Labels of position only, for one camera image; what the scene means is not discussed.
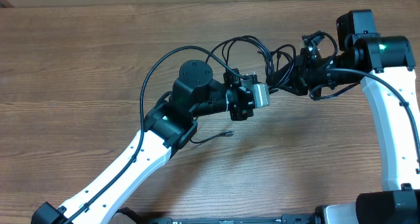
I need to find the black cable silver plug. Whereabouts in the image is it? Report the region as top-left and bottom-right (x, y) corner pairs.
(190, 131), (234, 145)

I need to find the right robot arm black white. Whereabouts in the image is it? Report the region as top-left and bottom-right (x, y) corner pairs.
(280, 9), (419, 223)

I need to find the black USB cable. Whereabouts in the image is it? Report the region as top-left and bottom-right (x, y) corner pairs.
(205, 35), (298, 95)

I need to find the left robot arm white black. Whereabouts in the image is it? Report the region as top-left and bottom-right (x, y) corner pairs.
(31, 60), (270, 223)

